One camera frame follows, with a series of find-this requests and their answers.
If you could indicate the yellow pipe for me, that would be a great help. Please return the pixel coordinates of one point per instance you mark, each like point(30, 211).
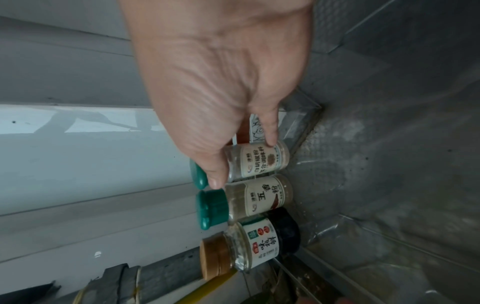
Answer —
point(212, 286)

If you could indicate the brown-cap dark sauce bottle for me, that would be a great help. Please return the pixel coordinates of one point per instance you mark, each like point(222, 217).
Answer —
point(258, 240)

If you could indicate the grey pipe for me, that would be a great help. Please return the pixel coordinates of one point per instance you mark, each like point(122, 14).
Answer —
point(165, 273)

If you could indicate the clear acrylic organizer tray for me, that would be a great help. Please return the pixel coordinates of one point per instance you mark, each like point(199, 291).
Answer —
point(375, 166)

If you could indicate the person's right hand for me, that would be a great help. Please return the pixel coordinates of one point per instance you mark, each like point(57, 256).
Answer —
point(217, 74)

